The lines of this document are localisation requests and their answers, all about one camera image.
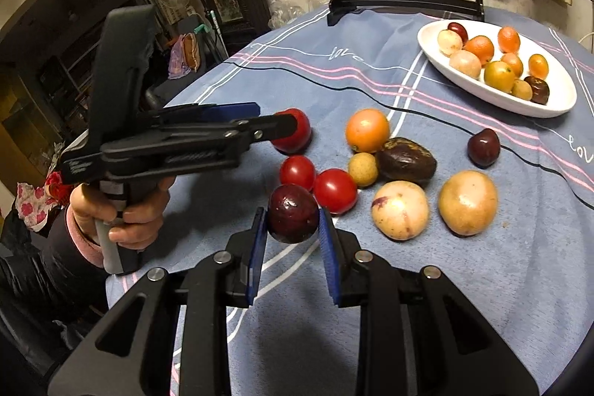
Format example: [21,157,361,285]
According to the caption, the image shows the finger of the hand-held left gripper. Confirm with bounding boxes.
[160,111,298,167]
[148,101,261,123]

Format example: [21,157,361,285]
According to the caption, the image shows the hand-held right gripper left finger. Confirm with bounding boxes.
[49,207,269,396]

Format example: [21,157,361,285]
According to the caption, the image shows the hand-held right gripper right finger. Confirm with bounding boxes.
[318,207,541,396]

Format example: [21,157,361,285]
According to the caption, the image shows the red tomato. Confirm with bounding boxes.
[314,168,359,215]
[279,155,317,193]
[270,108,313,154]

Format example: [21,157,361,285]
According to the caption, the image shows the large dark red plum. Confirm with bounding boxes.
[267,184,321,245]

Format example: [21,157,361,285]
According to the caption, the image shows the pale yellow purple-streaked fruit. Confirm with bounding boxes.
[371,181,429,241]

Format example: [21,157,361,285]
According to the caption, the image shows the small tan longan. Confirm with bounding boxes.
[348,152,379,188]
[510,79,533,101]

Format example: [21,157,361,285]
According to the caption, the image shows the large orange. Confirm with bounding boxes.
[346,108,391,154]

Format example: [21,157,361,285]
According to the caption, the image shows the dark brown oval fruit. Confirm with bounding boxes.
[375,137,438,182]

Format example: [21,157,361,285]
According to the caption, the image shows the yellow smooth round fruit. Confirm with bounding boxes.
[437,170,499,236]

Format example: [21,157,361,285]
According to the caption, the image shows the small dark red plum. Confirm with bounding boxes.
[467,128,501,168]

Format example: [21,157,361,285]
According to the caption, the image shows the pale tan round fruit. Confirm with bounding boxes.
[437,29,464,56]

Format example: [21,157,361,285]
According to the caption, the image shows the small orange mandarin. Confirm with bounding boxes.
[500,52,524,78]
[528,53,550,80]
[464,35,495,65]
[497,26,521,54]

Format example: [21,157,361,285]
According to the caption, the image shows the yellow-green citrus fruit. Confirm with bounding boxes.
[483,60,518,93]

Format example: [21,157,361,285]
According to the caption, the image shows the small dark brown fruit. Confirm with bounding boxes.
[523,76,551,105]

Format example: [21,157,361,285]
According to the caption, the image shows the white oval plate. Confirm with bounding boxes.
[417,19,577,118]

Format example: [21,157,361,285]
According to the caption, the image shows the person's left forearm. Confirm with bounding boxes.
[0,206,110,323]

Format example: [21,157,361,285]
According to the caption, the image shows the person's left hand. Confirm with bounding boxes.
[69,176,176,251]

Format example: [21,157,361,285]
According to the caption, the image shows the purple plastic bag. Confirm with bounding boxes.
[168,33,200,79]

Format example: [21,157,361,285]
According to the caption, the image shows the clear plastic bag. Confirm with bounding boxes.
[268,0,328,30]

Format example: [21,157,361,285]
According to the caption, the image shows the blue plaid tablecloth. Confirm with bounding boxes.
[104,1,594,396]

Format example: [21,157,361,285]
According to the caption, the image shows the red floral cloth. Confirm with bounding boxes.
[16,171,72,230]

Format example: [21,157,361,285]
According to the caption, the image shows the white mop handle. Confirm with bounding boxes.
[204,9,229,58]

